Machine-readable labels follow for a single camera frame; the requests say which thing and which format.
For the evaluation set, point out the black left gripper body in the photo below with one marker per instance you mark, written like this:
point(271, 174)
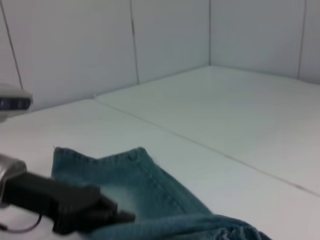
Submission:
point(55, 200)

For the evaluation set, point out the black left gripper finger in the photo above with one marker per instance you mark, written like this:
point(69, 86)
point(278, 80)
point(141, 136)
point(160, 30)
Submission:
point(117, 211)

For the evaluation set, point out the blue denim shorts with print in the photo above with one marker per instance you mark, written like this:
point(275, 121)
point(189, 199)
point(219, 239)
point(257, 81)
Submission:
point(155, 190)

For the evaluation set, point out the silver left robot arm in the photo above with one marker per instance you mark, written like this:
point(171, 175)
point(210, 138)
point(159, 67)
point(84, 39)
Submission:
point(11, 175)

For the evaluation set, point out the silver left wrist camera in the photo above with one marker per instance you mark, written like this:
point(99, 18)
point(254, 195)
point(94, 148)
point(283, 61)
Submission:
point(15, 102)

